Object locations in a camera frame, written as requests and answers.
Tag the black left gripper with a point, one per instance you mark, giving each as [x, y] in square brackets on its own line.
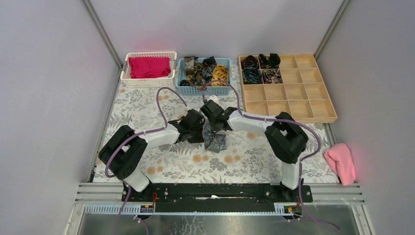
[197, 130]

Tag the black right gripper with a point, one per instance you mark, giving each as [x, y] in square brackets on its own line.
[213, 127]

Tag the grey leaf pattern tie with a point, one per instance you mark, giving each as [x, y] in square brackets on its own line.
[214, 142]

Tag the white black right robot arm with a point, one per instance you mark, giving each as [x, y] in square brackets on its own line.
[285, 136]

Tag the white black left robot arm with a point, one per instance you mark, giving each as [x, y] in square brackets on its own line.
[123, 152]

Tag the floral tablecloth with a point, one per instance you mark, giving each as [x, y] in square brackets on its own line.
[247, 158]

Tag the light blue plastic basket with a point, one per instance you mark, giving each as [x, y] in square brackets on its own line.
[210, 90]

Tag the yellow patterned tie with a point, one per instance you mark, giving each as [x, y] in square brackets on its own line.
[219, 76]

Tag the dark navy red tie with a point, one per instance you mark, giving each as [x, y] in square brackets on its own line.
[209, 65]

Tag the rolled navy blue tie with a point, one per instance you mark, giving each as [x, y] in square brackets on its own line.
[252, 76]

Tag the wooden compartment tray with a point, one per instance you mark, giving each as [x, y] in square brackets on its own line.
[302, 93]

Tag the orange floral tie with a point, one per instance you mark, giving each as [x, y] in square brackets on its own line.
[190, 70]

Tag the rolled dark red tie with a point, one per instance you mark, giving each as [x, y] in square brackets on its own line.
[249, 61]

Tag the rolled multicolour tie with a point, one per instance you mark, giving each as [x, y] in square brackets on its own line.
[272, 76]

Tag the white plastic basket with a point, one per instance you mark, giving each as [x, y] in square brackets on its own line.
[168, 81]

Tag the magenta cloth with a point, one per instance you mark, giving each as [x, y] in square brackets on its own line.
[149, 67]

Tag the rolled black tie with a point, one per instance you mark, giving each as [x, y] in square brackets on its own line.
[269, 62]

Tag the pink cloth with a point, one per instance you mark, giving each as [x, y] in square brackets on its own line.
[339, 159]

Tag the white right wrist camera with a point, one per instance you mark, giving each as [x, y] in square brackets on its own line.
[214, 98]

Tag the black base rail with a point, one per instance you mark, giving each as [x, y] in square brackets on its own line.
[182, 198]

